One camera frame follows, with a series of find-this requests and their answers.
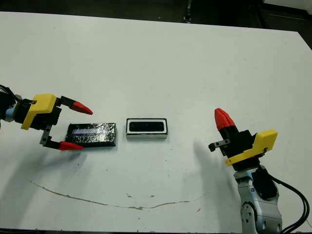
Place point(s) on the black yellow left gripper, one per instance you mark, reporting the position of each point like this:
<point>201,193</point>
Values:
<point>41,104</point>

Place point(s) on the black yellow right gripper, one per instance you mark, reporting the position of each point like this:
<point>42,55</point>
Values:
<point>243,143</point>

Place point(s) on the black glossy box lid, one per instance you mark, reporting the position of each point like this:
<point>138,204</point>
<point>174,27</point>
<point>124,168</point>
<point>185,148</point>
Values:
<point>97,134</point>

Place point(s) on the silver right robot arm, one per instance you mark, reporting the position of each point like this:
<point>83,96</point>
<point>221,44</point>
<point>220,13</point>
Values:
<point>253,214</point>

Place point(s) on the white box base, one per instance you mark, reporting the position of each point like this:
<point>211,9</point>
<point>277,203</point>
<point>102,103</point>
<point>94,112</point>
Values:
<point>146,136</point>

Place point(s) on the black chair base leg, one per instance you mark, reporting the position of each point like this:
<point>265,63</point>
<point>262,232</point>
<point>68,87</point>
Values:
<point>187,11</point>

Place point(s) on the white furniture edge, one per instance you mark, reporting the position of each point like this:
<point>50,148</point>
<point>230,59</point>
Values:
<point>290,3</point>

